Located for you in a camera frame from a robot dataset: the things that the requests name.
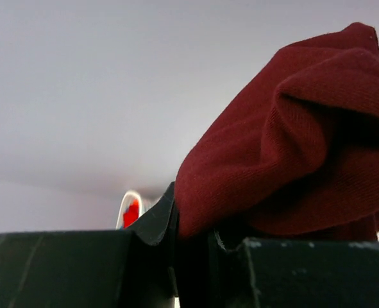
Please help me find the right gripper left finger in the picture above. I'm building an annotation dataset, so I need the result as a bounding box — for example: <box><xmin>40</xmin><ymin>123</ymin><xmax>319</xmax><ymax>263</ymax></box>
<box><xmin>127</xmin><ymin>182</ymin><xmax>179</xmax><ymax>297</ymax></box>

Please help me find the dark maroon t shirt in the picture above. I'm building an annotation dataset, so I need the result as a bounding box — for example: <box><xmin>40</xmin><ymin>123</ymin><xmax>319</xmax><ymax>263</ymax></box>
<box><xmin>174</xmin><ymin>22</ymin><xmax>379</xmax><ymax>241</ymax></box>

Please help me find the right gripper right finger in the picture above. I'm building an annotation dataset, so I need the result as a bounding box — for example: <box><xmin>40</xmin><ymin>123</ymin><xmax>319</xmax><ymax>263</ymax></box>
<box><xmin>208</xmin><ymin>226</ymin><xmax>249</xmax><ymax>307</ymax></box>

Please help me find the bright red t shirt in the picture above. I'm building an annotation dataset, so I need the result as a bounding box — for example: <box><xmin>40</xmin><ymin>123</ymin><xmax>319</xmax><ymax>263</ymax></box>
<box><xmin>122</xmin><ymin>200</ymin><xmax>140</xmax><ymax>228</ymax></box>

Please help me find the white plastic laundry basket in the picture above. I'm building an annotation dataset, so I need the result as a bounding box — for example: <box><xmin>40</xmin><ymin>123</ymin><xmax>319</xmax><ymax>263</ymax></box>
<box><xmin>116</xmin><ymin>190</ymin><xmax>160</xmax><ymax>229</ymax></box>

